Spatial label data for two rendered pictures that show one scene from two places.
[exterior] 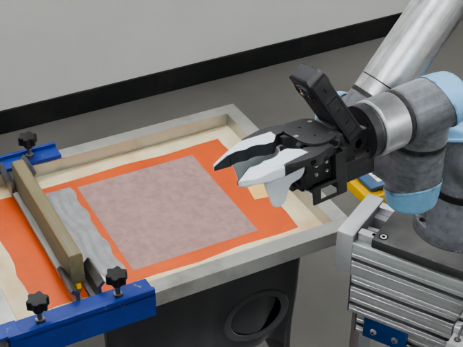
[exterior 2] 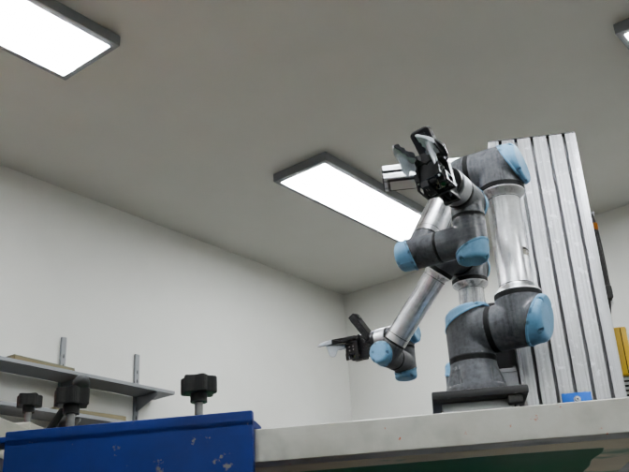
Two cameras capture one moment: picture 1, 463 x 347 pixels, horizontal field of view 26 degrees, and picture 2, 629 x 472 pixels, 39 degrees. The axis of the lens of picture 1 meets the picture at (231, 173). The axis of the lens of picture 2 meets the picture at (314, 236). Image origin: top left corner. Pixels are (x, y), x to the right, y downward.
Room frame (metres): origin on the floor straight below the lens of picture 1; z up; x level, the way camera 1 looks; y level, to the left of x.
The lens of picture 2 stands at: (-0.39, 0.84, 0.79)
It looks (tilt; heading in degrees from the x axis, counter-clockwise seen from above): 24 degrees up; 335
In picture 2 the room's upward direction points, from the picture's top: 3 degrees counter-clockwise
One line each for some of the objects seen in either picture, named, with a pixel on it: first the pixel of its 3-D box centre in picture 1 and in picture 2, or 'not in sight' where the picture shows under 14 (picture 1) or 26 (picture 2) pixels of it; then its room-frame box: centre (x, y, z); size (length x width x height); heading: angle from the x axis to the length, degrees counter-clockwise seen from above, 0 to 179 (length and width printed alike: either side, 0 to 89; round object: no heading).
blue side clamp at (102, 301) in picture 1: (80, 318); not in sight; (1.45, 0.30, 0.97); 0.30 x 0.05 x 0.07; 117
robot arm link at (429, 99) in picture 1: (423, 109); (466, 200); (1.13, -0.25, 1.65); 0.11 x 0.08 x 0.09; 125
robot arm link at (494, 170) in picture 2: not in sight; (508, 243); (1.27, -0.47, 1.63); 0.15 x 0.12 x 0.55; 35
